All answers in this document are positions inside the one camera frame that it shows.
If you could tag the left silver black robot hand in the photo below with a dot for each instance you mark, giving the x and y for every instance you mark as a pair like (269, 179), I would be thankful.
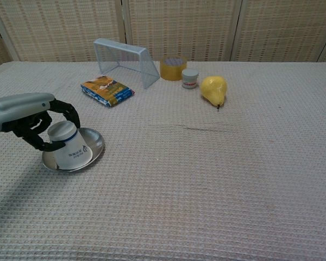
(13, 108)

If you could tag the white paper cup blue stripe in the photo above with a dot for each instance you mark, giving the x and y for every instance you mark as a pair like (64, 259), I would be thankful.
(70, 149)

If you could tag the round steel plate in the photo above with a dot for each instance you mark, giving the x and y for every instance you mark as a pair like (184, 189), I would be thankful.
(95, 138)

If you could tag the colourful snack packet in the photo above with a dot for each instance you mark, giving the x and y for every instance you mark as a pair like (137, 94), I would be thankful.
(107, 89)

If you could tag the yellow packing tape roll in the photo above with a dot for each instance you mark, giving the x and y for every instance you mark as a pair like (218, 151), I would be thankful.
(172, 72)

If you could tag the beige waffle weave tablecloth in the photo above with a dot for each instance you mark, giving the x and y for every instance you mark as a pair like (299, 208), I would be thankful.
(179, 176)

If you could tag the small white jar grey lid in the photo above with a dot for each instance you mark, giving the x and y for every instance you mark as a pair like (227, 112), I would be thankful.
(190, 80)

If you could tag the yellow pear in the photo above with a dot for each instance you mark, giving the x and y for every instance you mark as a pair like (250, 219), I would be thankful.
(213, 89)

